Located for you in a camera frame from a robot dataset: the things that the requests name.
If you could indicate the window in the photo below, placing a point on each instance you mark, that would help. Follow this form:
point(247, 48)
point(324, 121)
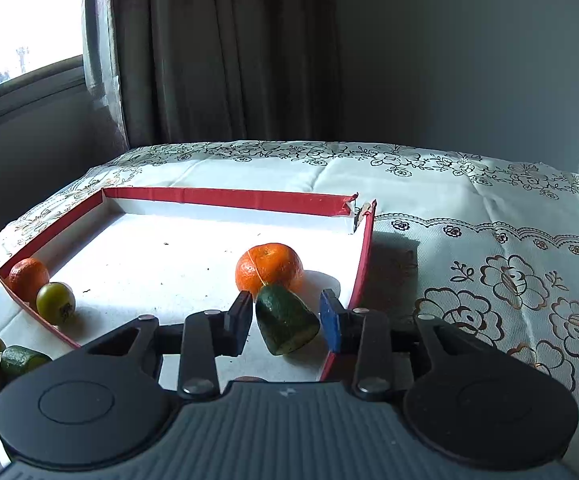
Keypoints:
point(29, 20)

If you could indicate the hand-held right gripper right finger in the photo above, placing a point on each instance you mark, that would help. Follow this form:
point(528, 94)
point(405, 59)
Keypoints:
point(332, 322)

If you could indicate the small orange mandarin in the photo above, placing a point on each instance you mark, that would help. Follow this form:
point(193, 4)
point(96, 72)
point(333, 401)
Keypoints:
point(269, 267)

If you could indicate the grey curtain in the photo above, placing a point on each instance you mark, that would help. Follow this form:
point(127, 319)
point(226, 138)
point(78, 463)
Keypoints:
point(219, 50)

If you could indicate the floral white tablecloth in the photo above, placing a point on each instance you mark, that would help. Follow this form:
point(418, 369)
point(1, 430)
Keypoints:
point(469, 210)

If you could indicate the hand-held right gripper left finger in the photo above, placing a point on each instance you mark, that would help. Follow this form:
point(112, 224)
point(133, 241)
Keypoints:
point(239, 322)

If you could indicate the green cucumber chunk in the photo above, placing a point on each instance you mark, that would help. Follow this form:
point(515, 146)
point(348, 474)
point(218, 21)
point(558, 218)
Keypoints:
point(24, 360)

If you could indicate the large orange mandarin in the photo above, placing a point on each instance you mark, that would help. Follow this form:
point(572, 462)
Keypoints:
point(28, 279)

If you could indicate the green cucumber end piece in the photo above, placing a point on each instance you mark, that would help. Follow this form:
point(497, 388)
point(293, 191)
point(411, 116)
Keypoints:
point(287, 317)

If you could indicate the red cardboard box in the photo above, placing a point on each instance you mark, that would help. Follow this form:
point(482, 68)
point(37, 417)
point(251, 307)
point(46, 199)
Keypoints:
point(169, 260)

